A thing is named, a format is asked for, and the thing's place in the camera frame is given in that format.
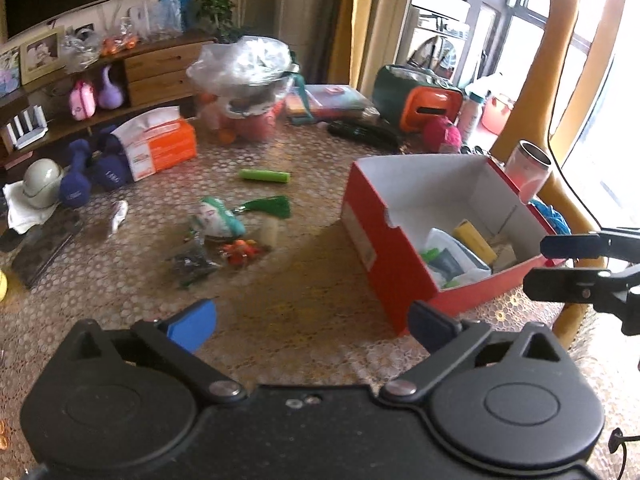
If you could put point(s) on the red shoe box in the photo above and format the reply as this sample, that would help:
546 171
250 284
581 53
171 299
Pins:
380 250

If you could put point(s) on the yellow curtain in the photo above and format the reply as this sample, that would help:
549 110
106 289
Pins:
372 25

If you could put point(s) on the pink bottle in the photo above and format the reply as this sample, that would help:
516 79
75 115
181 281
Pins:
470 117

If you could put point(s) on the crumpled foil wrapper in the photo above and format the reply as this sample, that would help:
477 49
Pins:
118 216

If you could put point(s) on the blue dumbbell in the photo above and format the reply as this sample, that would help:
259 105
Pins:
76 180
112 170

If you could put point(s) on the blue gift bag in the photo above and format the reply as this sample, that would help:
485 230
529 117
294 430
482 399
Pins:
175 12

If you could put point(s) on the white standing air conditioner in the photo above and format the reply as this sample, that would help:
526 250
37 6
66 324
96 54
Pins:
312 15

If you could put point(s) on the cream picture frame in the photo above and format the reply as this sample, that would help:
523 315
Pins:
42 57

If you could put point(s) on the white green face charm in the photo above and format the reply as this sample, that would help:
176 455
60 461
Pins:
215 217

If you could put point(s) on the orange toy figure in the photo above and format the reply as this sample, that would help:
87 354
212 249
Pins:
241 252

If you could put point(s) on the yellow block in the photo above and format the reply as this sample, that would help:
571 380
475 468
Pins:
475 240

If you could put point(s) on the white green wipes pack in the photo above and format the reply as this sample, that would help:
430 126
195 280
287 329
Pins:
455 260

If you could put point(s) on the white router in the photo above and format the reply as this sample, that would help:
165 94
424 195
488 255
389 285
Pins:
25 130

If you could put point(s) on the crumpled clear plastic bag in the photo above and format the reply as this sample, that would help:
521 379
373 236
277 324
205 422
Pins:
80 50

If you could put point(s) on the pale green helmet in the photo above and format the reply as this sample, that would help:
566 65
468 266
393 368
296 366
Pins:
42 182

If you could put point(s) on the wooden drawer cabinet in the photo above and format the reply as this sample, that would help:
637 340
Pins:
160 72

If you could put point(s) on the yellow wipes canister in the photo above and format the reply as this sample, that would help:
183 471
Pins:
2 286

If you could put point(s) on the white cloth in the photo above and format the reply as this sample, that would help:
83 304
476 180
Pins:
25 215

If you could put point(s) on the stack of colourful books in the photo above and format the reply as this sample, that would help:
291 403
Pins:
330 100

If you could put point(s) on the green tube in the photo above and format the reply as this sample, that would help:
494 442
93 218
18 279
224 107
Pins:
265 176

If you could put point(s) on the pink fluffy ball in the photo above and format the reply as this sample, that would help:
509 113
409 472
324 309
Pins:
442 135

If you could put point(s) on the beige cylinder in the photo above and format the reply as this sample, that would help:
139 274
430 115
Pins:
269 233

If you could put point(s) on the orange tissue pack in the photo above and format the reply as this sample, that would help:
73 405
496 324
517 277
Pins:
160 147

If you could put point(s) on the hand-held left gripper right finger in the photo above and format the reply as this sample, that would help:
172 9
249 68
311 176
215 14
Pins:
430 326

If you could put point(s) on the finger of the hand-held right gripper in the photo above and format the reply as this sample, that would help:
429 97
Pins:
570 246
565 285

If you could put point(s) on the black patterned wallet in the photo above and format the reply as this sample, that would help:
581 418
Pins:
42 250

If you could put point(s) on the green tassel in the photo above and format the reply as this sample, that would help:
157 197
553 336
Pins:
267 207

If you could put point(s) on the dark bead bundle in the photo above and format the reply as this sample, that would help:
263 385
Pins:
195 262

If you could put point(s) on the wooden sideboard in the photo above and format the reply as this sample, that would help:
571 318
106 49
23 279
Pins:
55 110

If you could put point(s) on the purple kettlebell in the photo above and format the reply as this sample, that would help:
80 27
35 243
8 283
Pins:
111 91

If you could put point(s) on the potted plant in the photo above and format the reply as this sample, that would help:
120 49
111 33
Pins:
215 5

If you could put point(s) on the cartoon picture card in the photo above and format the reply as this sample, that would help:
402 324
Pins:
9 72

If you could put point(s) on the tan giraffe figure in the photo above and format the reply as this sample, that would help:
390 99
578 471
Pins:
552 40

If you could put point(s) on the pink glass cup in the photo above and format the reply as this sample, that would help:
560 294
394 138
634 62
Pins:
527 170

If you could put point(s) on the bag of oranges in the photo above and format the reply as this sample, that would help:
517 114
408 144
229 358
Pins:
120 45

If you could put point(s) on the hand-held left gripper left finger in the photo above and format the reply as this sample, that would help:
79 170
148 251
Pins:
192 326

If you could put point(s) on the green orange lunch bag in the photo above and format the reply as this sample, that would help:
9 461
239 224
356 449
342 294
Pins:
415 95

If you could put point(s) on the bag of fruit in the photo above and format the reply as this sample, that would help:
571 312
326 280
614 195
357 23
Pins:
245 75

